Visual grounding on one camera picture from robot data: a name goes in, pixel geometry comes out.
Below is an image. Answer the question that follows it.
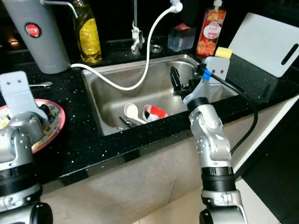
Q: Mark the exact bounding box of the yellow sponge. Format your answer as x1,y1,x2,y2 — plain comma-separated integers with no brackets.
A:
215,47,234,60

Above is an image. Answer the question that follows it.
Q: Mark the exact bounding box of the clear plastic container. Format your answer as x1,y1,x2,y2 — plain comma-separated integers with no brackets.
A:
167,22,196,52

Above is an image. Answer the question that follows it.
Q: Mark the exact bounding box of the metal cutlery piece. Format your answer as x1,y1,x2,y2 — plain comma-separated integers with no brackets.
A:
119,116,136,129

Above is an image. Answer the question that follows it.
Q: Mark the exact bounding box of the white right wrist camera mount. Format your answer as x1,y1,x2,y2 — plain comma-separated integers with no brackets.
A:
182,56,232,106

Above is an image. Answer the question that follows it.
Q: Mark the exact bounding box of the stainless steel sink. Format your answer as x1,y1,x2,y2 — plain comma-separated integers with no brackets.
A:
81,54,240,137

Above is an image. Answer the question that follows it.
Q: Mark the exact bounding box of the white hose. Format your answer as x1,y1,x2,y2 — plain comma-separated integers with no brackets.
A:
70,5,176,91

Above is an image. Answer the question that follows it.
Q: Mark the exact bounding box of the red peach soap bottle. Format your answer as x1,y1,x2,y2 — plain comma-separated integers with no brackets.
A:
196,0,227,57

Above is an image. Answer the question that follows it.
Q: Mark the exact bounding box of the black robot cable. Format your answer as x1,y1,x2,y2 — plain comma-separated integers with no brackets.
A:
200,66,260,155

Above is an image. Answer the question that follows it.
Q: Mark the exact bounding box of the white cutting board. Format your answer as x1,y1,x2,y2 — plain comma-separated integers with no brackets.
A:
228,13,299,78

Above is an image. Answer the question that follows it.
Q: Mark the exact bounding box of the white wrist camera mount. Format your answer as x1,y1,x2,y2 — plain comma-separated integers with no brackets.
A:
182,56,232,106
0,71,41,118

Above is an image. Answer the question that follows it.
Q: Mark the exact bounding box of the chrome faucet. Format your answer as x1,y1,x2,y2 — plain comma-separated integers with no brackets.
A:
130,0,145,55

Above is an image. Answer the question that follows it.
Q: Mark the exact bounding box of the yellow liquid bottle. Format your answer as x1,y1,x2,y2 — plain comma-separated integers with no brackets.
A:
72,0,103,65

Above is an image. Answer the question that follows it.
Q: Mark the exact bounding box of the red and white cup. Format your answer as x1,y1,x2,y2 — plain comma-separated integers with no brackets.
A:
142,105,169,123

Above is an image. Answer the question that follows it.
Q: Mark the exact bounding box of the pink plate with orange print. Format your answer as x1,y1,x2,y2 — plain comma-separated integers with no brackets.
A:
0,98,66,155

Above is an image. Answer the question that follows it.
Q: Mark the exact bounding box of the small metal ring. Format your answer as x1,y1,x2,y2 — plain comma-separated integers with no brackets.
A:
149,44,164,54

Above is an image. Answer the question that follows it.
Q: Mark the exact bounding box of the metal spoon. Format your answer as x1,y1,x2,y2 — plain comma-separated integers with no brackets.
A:
28,81,53,89

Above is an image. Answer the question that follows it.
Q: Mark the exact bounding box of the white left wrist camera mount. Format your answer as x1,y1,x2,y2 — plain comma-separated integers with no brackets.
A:
0,71,41,118

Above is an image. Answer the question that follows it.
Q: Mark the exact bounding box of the grey cylinder with red label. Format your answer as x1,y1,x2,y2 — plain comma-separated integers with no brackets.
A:
2,0,81,75

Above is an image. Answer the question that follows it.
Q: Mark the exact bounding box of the white spoon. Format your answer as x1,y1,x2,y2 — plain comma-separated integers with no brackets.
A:
123,103,146,126

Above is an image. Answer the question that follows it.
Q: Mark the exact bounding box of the white hose connector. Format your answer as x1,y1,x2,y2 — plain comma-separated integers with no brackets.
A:
170,0,184,14

